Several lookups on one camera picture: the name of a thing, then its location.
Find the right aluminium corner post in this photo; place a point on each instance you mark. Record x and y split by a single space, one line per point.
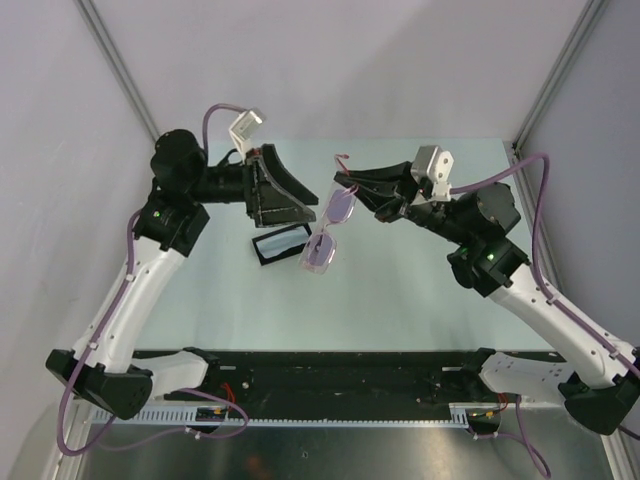
580 33

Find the light blue cleaning cloth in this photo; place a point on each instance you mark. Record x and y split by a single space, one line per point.
282 244

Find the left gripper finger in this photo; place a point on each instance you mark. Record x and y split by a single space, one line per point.
282 179
276 208

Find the black glasses case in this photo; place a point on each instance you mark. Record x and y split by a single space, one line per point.
262 261

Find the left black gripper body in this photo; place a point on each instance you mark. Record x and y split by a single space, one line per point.
228 184

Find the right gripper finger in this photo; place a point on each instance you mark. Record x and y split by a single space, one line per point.
391 179
382 202

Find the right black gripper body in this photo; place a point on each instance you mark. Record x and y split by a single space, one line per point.
438 214

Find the left aluminium corner post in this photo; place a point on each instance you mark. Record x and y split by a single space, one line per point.
115 61

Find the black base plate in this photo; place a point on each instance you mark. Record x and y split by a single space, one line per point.
361 389

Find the aluminium corner post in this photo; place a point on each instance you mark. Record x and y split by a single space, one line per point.
115 61
580 33

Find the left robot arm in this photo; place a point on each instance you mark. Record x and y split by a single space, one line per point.
100 368

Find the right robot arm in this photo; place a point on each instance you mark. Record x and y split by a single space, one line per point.
602 385

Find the pink purple sunglasses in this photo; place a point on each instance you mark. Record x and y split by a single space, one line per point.
320 248

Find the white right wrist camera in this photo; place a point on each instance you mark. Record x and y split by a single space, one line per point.
430 170

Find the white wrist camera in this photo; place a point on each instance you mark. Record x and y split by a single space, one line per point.
243 128
430 170

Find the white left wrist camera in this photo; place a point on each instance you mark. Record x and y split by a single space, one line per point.
243 128

